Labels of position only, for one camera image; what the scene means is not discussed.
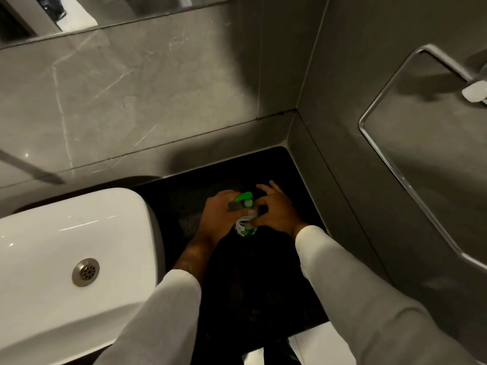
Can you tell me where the person's right hand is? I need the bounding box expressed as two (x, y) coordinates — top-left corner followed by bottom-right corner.
(248, 181), (309, 239)

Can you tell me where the person's left hand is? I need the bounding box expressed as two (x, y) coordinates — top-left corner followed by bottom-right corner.
(197, 190), (256, 244)

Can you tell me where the green pump soap bottle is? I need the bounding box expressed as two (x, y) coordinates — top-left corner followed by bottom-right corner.
(227, 191), (260, 238)

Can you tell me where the person's right forearm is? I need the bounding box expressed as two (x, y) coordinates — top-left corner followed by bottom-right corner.
(292, 223), (478, 365)

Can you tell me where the person's left forearm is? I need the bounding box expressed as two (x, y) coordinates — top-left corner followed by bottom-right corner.
(94, 230), (229, 365)

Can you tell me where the metal sink drain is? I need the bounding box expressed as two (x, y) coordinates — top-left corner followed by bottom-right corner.
(72, 258), (100, 288)

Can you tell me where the white ceramic sink basin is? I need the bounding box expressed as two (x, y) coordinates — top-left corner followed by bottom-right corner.
(0, 188), (166, 365)

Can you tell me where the chrome towel ring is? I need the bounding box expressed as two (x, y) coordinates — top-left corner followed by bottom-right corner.
(358, 44), (487, 273)

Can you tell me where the wall mirror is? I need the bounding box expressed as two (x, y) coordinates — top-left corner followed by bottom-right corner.
(0, 0), (252, 49)

